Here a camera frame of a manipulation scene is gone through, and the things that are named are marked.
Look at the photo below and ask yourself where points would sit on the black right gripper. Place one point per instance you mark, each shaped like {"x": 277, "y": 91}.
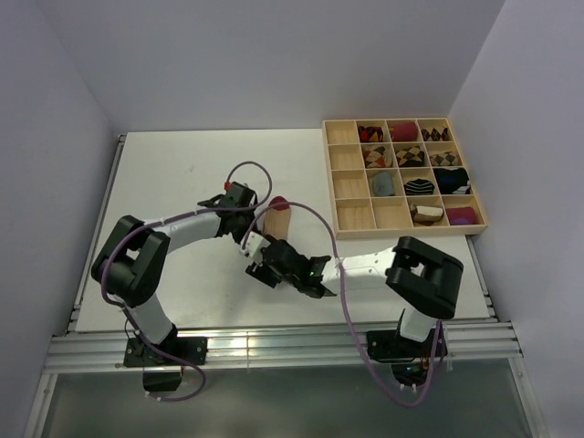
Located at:
{"x": 263, "y": 274}

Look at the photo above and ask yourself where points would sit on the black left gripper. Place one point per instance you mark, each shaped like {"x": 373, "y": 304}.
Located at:
{"x": 237, "y": 237}

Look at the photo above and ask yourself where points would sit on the tan sock with purple stripes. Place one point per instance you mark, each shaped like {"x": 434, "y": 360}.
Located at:
{"x": 277, "y": 220}

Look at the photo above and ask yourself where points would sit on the tan orange argyle sock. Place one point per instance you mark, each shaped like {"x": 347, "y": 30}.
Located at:
{"x": 376, "y": 156}

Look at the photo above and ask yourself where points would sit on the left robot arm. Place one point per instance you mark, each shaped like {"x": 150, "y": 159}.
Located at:
{"x": 129, "y": 265}

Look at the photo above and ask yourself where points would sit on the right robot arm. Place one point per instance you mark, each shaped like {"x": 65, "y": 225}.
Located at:
{"x": 426, "y": 278}

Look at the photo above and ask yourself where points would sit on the wooden compartment tray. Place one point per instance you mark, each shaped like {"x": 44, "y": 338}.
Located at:
{"x": 358, "y": 214}

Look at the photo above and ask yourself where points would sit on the red orange argyle rolled sock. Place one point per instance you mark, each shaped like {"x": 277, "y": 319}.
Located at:
{"x": 370, "y": 133}

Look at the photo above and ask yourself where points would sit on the beige rolled sock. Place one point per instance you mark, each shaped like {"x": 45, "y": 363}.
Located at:
{"x": 426, "y": 214}

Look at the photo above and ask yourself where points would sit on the black white striped rolled sock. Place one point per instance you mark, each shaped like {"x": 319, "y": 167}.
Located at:
{"x": 419, "y": 187}

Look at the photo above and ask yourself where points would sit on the brown tan argyle rolled sock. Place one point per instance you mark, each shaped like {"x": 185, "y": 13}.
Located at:
{"x": 411, "y": 157}

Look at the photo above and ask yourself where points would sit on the crimson rolled sock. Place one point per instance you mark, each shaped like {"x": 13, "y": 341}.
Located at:
{"x": 404, "y": 131}

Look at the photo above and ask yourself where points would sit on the black blue rolled sock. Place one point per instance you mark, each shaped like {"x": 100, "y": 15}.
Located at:
{"x": 453, "y": 181}

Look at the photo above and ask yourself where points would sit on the magenta purple rolled sock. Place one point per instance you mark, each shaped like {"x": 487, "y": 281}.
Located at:
{"x": 461, "y": 216}

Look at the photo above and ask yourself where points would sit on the grey brown argyle rolled sock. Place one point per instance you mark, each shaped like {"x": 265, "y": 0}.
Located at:
{"x": 444, "y": 159}

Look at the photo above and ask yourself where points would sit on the brown white argyle rolled sock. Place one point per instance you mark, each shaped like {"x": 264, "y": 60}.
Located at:
{"x": 435, "y": 134}

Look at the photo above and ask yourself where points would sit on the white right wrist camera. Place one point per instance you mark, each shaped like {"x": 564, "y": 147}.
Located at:
{"x": 252, "y": 248}

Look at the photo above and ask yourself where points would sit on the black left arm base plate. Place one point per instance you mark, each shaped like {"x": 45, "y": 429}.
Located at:
{"x": 163, "y": 366}

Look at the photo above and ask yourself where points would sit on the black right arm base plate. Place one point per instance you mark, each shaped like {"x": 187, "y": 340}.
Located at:
{"x": 403, "y": 362}

